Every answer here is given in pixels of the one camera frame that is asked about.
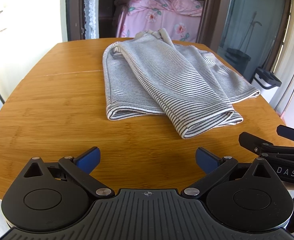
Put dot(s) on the white lace curtain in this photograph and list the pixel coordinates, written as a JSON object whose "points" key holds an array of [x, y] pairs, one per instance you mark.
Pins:
{"points": [[91, 11]]}

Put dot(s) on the grey striped garment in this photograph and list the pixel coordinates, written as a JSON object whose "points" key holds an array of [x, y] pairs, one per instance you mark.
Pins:
{"points": [[150, 75]]}

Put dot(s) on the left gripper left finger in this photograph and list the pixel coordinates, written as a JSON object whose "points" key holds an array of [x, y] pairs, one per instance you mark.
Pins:
{"points": [[79, 169]]}

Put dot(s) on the pink floral bed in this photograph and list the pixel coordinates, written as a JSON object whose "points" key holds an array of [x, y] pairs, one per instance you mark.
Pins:
{"points": [[180, 18]]}

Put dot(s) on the pink hooked pole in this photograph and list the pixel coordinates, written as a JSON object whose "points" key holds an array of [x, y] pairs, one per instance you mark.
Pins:
{"points": [[293, 79]]}

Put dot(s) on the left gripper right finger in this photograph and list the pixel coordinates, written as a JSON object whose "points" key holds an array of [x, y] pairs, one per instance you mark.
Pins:
{"points": [[217, 171]]}

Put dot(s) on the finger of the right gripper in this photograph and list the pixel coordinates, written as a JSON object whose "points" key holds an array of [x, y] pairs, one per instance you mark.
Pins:
{"points": [[285, 132], [251, 142]]}

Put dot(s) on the white black-lid bin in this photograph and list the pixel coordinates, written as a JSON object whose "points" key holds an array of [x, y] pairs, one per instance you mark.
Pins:
{"points": [[266, 82]]}

